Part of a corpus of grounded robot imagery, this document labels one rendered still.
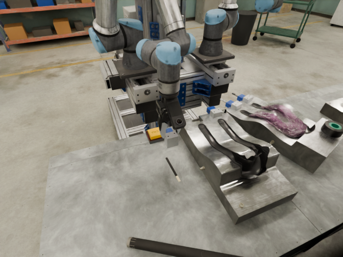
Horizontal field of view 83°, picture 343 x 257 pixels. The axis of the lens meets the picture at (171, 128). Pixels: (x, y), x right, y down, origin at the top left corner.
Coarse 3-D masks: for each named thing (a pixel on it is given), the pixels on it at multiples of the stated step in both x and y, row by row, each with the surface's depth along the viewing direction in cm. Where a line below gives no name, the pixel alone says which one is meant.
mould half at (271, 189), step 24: (216, 120) 96; (192, 144) 87; (240, 144) 81; (264, 144) 78; (216, 168) 70; (240, 168) 70; (216, 192) 75; (240, 192) 70; (264, 192) 70; (288, 192) 70; (240, 216) 64
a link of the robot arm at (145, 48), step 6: (138, 42) 67; (144, 42) 65; (150, 42) 65; (156, 42) 65; (138, 48) 66; (144, 48) 64; (150, 48) 62; (138, 54) 67; (144, 54) 64; (150, 54) 62; (144, 60) 66; (150, 60) 62
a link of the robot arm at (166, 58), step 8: (160, 48) 56; (168, 48) 55; (176, 48) 56; (152, 56) 61; (160, 56) 57; (168, 56) 56; (176, 56) 57; (152, 64) 63; (160, 64) 59; (168, 64) 58; (176, 64) 58; (160, 72) 60; (168, 72) 59; (176, 72) 60; (160, 80) 62; (168, 80) 61; (176, 80) 62
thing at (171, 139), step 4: (168, 128) 84; (168, 132) 82; (172, 132) 80; (168, 136) 78; (172, 136) 78; (176, 136) 78; (164, 140) 81; (168, 140) 78; (172, 140) 78; (176, 140) 79; (168, 144) 79; (172, 144) 80; (176, 144) 81
